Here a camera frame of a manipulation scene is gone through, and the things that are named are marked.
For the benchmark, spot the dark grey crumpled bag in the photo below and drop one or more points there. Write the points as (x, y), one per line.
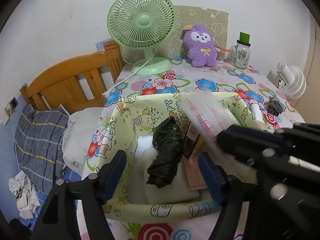
(276, 106)

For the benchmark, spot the glass jar mug green lid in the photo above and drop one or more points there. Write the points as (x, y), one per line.
(242, 56)

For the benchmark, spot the grey plaid pillow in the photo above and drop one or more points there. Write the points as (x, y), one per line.
(40, 135)

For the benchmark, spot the black plastic bag roll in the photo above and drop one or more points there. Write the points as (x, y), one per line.
(166, 150)

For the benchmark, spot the white pillow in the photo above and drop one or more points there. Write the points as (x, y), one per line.
(82, 130)

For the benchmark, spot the floral tablecloth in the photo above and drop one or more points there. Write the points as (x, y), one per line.
(190, 80)

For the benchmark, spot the wall socket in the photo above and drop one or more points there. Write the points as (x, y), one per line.
(13, 102)

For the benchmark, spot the green desk fan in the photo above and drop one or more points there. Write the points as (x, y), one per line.
(142, 20)

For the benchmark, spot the pink paper packet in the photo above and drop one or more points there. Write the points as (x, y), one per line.
(193, 175)

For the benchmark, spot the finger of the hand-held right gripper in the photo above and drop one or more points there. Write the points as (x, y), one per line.
(237, 146)
(260, 133)

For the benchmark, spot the green tissue pack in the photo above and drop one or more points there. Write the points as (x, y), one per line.
(191, 137)

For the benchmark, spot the white clip fan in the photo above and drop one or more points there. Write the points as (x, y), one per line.
(292, 82)

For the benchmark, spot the white plastic bag roll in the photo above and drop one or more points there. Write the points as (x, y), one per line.
(257, 113)

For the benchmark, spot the clear plastic bags red print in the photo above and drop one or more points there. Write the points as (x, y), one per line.
(207, 112)

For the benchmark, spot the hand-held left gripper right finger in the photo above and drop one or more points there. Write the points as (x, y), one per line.
(211, 177)

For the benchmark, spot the beige printed board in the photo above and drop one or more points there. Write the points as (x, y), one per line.
(180, 17)

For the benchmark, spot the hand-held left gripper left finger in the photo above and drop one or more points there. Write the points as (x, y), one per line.
(116, 175)

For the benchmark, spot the yellow cartoon printed box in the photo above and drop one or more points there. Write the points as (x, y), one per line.
(140, 120)

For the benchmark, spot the purple plush toy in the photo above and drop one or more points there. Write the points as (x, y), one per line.
(201, 50)

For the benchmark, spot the white foam pad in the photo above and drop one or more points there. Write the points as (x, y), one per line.
(175, 192)

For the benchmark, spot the wooden bed headboard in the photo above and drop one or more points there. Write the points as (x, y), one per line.
(62, 70)

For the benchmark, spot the crumpled white cloth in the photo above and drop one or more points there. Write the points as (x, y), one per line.
(22, 192)

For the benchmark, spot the clear cotton swab jar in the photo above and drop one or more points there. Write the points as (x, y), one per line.
(220, 56)

